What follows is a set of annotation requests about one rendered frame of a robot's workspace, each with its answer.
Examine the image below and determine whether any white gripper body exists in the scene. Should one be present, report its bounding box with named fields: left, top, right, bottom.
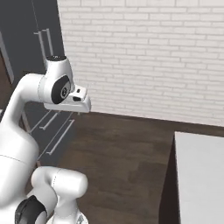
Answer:
left=44, top=95, right=92, bottom=114

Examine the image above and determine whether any dark grey fridge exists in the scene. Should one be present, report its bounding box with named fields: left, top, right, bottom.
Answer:
left=0, top=0, right=77, bottom=169

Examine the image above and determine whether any grey fridge drawer handle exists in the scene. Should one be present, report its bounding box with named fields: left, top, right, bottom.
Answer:
left=38, top=111, right=62, bottom=131
left=29, top=110, right=53, bottom=135
left=45, top=118, right=76, bottom=156

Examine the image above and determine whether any long grey fridge door handle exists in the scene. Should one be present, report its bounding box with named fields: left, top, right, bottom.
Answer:
left=42, top=27, right=55, bottom=58
left=32, top=31, right=47, bottom=66

